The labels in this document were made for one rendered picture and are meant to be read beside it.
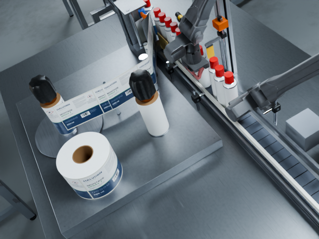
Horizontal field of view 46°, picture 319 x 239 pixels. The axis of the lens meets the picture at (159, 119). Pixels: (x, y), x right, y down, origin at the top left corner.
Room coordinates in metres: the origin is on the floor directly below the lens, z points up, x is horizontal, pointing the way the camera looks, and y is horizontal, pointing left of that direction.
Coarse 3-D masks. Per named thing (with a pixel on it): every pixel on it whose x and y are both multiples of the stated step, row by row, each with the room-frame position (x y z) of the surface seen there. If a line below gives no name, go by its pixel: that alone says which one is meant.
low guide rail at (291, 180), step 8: (184, 72) 1.23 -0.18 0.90; (192, 80) 1.17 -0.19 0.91; (200, 88) 1.10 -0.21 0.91; (208, 96) 1.04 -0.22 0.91; (216, 104) 0.98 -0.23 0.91; (224, 112) 0.93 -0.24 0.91; (240, 128) 0.83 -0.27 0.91; (248, 136) 0.78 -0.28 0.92; (256, 144) 0.74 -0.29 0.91; (264, 152) 0.70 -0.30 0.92; (272, 160) 0.66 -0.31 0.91; (280, 168) 0.62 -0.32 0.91; (288, 176) 0.58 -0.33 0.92; (296, 184) 0.55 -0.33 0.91; (304, 192) 0.51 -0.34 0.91; (312, 200) 0.48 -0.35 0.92
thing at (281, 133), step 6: (258, 114) 0.83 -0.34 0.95; (264, 114) 0.81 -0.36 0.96; (264, 120) 0.80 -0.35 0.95; (270, 120) 0.78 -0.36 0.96; (276, 126) 0.75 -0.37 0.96; (282, 132) 0.72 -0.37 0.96; (288, 138) 0.68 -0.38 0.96; (294, 144) 0.66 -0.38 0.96; (300, 150) 0.63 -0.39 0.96; (306, 156) 0.60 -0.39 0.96; (312, 162) 0.57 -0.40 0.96; (318, 168) 0.55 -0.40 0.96
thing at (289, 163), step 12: (216, 108) 0.99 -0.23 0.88; (228, 120) 0.91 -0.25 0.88; (240, 120) 0.89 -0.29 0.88; (252, 120) 0.87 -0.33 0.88; (240, 132) 0.84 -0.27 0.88; (252, 132) 0.82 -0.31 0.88; (264, 132) 0.80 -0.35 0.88; (252, 144) 0.77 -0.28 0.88; (264, 144) 0.75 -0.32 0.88; (276, 144) 0.73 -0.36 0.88; (264, 156) 0.70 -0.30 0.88; (276, 156) 0.69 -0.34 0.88; (288, 156) 0.67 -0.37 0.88; (288, 168) 0.63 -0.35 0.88; (300, 168) 0.61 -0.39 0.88; (300, 180) 0.57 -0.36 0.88; (312, 180) 0.56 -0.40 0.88; (312, 192) 0.52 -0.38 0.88
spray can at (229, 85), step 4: (228, 72) 0.95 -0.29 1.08; (224, 76) 0.94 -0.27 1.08; (228, 76) 0.93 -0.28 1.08; (232, 76) 0.93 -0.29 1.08; (224, 80) 0.96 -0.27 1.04; (228, 80) 0.93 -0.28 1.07; (232, 80) 0.93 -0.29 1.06; (224, 84) 0.94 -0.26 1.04; (228, 84) 0.93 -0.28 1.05; (232, 84) 0.92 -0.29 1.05; (236, 84) 0.93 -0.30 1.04; (224, 88) 0.94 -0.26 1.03; (228, 88) 0.92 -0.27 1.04; (232, 88) 0.92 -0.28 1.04; (236, 88) 0.92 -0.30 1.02; (224, 92) 0.94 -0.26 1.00; (228, 92) 0.92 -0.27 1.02; (232, 92) 0.92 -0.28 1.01; (236, 92) 0.92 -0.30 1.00; (228, 96) 0.92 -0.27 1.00; (232, 96) 0.92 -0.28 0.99; (236, 96) 0.92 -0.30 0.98; (228, 100) 0.93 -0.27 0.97; (228, 104) 0.93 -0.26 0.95
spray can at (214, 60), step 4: (212, 60) 1.04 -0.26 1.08; (216, 60) 1.03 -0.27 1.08; (212, 64) 1.03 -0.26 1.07; (216, 64) 1.03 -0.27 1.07; (208, 68) 1.05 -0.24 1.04; (212, 68) 1.03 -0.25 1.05; (212, 72) 1.03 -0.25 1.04; (212, 76) 1.03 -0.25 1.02; (212, 80) 1.03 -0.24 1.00; (212, 84) 1.04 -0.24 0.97; (212, 88) 1.04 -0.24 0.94; (216, 96) 1.03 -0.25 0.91; (216, 100) 1.03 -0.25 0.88
